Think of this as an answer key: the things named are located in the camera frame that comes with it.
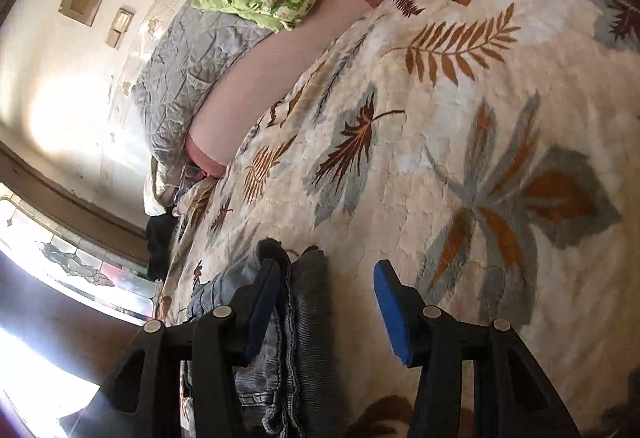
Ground grey quilted pillow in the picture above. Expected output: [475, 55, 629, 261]
[131, 8, 273, 169]

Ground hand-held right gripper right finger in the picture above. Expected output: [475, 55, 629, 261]
[374, 260, 583, 438]

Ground purple patterned cloth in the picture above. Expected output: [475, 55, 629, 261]
[172, 163, 208, 206]

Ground leaf print blanket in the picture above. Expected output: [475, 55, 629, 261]
[150, 0, 640, 438]

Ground wooden stained glass door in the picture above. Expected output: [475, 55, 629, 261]
[0, 143, 162, 438]

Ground white pillow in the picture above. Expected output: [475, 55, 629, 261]
[144, 153, 176, 216]

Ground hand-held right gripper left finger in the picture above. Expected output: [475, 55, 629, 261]
[65, 258, 283, 438]

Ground pink bolster cushion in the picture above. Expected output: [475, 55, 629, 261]
[185, 0, 401, 181]

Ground black cloth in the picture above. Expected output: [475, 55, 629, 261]
[145, 213, 176, 281]

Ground blue denim pants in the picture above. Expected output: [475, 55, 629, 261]
[182, 238, 346, 438]

